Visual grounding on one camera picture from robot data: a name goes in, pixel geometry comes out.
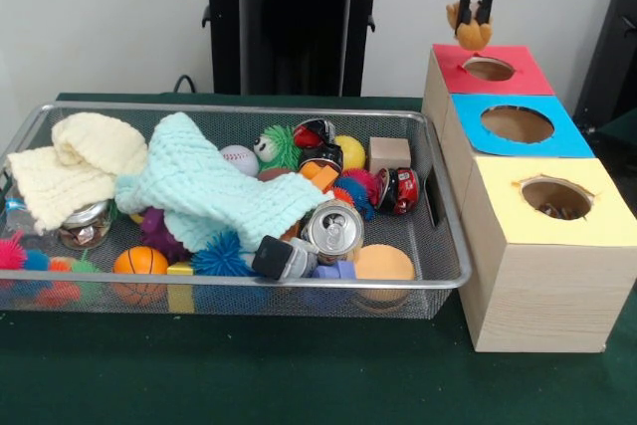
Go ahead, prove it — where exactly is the small brown teddy bear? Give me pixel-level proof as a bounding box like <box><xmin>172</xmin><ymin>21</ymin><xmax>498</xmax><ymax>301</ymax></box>
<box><xmin>445</xmin><ymin>1</ymin><xmax>494</xmax><ymax>52</ymax></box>

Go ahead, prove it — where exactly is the multicolour cartoon print cloth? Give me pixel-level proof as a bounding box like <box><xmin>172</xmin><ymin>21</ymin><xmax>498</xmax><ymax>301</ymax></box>
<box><xmin>537</xmin><ymin>202</ymin><xmax>588</xmax><ymax>221</ymax></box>

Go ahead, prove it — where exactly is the mint green cloth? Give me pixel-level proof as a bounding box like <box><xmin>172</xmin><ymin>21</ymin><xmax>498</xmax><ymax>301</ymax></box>
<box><xmin>114</xmin><ymin>111</ymin><xmax>331</xmax><ymax>253</ymax></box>

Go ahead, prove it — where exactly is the cream yellow cloth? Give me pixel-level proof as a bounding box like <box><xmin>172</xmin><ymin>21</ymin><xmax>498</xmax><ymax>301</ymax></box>
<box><xmin>5</xmin><ymin>111</ymin><xmax>150</xmax><ymax>234</ymax></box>

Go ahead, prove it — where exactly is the shallow clear mesh bin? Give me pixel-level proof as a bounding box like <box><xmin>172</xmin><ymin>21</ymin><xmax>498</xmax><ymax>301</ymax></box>
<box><xmin>0</xmin><ymin>100</ymin><xmax>475</xmax><ymax>321</ymax></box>

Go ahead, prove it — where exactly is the wooden box with three holes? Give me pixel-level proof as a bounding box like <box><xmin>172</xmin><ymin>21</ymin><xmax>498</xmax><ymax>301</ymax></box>
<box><xmin>422</xmin><ymin>44</ymin><xmax>637</xmax><ymax>354</ymax></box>

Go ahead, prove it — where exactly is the black chair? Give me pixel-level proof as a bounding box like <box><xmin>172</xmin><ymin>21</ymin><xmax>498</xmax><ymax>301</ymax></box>
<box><xmin>575</xmin><ymin>0</ymin><xmax>637</xmax><ymax>137</ymax></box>

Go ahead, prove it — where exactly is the small wooden cube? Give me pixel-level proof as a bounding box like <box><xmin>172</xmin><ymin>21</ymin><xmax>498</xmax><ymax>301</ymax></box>
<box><xmin>368</xmin><ymin>137</ymin><xmax>412</xmax><ymax>175</ymax></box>

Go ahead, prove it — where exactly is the yellow ball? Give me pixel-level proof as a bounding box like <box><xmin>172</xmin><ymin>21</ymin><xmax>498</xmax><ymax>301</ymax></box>
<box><xmin>334</xmin><ymin>135</ymin><xmax>367</xmax><ymax>170</ymax></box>

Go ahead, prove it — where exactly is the orange plastic toy brick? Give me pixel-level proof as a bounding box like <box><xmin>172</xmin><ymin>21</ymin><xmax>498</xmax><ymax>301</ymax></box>
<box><xmin>299</xmin><ymin>159</ymin><xmax>341</xmax><ymax>194</ymax></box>

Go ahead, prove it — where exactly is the green spiky ball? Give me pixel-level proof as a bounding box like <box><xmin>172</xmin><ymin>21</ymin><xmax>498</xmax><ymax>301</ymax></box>
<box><xmin>253</xmin><ymin>124</ymin><xmax>303</xmax><ymax>172</ymax></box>

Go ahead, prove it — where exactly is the silver drinks can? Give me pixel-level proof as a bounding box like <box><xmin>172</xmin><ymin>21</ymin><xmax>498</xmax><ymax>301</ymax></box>
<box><xmin>302</xmin><ymin>199</ymin><xmax>366</xmax><ymax>266</ymax></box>

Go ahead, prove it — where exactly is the peach orange ball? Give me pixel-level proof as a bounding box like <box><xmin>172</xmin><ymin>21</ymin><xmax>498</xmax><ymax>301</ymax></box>
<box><xmin>353</xmin><ymin>244</ymin><xmax>417</xmax><ymax>287</ymax></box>

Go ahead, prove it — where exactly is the white toy baseball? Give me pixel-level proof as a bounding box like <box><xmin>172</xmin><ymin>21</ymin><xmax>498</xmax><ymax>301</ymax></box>
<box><xmin>220</xmin><ymin>144</ymin><xmax>260</xmax><ymax>178</ymax></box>

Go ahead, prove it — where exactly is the orange toy basketball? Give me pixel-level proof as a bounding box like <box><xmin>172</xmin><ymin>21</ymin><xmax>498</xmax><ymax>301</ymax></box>
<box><xmin>112</xmin><ymin>247</ymin><xmax>170</xmax><ymax>305</ymax></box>

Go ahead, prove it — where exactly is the pink spiky ball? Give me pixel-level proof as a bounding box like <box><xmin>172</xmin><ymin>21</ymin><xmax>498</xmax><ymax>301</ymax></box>
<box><xmin>0</xmin><ymin>234</ymin><xmax>33</xmax><ymax>272</ymax></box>

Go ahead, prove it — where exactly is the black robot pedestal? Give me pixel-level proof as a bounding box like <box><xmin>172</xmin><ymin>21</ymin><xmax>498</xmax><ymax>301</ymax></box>
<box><xmin>192</xmin><ymin>0</ymin><xmax>401</xmax><ymax>98</ymax></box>

